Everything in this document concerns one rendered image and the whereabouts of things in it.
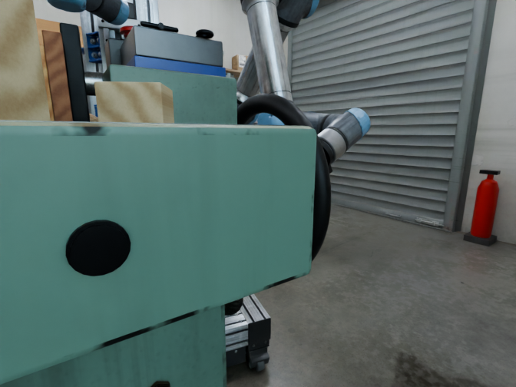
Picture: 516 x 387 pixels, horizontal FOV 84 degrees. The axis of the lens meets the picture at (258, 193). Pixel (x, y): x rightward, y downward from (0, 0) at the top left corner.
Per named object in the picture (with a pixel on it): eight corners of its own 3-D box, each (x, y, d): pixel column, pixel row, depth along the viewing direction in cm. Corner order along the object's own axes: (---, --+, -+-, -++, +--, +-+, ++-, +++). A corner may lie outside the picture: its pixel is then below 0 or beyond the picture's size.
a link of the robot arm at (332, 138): (340, 128, 64) (315, 128, 71) (327, 139, 63) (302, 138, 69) (349, 156, 68) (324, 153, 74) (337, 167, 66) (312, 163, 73)
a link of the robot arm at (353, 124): (347, 130, 79) (375, 134, 72) (322, 152, 75) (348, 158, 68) (342, 104, 74) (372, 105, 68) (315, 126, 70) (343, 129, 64)
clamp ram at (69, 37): (153, 125, 31) (146, 36, 29) (72, 124, 27) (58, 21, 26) (137, 127, 39) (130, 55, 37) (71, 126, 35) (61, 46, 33)
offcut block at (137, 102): (120, 130, 24) (116, 89, 23) (174, 130, 25) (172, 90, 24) (98, 129, 20) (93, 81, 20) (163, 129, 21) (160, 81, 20)
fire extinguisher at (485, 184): (496, 241, 241) (509, 170, 228) (488, 246, 229) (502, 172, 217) (471, 235, 255) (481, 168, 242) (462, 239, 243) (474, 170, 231)
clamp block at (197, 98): (240, 156, 35) (239, 77, 33) (118, 161, 28) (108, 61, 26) (195, 150, 47) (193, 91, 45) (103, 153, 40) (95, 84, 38)
